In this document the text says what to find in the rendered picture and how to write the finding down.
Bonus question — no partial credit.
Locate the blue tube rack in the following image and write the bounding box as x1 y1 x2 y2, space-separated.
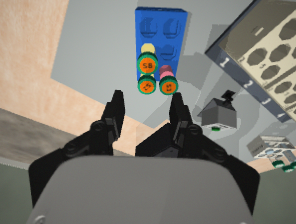
135 7 188 81

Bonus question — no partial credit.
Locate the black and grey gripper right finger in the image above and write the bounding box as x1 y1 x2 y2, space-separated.
169 92 260 216

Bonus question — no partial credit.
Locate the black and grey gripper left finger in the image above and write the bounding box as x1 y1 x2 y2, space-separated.
28 90 125 208

